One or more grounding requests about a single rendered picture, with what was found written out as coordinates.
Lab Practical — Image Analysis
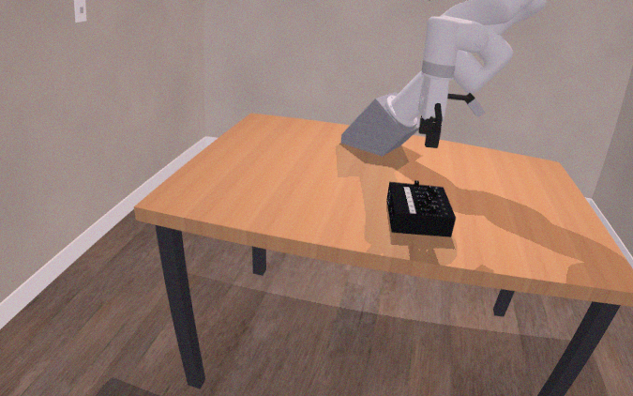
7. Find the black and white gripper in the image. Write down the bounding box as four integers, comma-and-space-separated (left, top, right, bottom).
418, 71, 454, 148

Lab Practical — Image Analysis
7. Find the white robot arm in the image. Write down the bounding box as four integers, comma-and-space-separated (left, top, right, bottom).
386, 0, 547, 127

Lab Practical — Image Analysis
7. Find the black lighting desk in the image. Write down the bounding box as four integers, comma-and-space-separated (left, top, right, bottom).
386, 180, 456, 237

